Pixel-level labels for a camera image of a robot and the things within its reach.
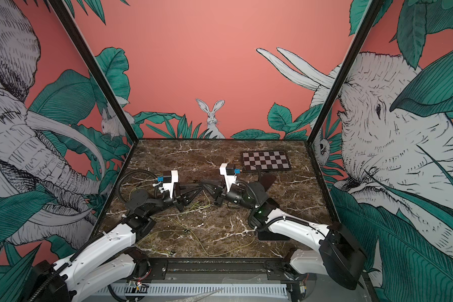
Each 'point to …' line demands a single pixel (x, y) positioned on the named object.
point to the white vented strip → (194, 289)
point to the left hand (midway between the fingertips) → (201, 187)
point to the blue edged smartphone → (267, 179)
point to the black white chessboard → (270, 160)
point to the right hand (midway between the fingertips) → (200, 183)
